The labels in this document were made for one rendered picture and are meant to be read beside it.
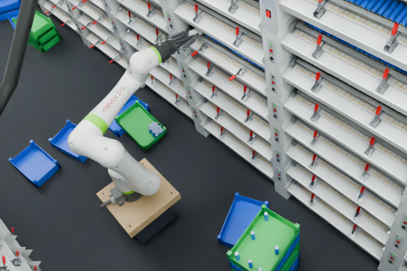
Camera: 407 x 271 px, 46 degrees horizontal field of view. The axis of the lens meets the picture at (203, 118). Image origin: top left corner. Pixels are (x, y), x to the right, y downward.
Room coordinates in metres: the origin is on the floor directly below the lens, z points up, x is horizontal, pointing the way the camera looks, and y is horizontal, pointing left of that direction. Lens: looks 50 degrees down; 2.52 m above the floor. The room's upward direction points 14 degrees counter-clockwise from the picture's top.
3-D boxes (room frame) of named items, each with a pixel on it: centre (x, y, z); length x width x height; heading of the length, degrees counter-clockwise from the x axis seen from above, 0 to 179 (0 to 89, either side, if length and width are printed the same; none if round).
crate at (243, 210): (1.23, -0.08, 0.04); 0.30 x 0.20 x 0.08; 146
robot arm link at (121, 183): (1.43, 0.47, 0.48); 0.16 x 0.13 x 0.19; 49
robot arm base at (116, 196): (1.42, 0.53, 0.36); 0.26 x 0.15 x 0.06; 109
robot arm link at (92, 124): (1.39, 0.53, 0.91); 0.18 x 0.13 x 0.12; 139
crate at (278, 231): (0.91, -0.13, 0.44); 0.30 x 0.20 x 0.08; 131
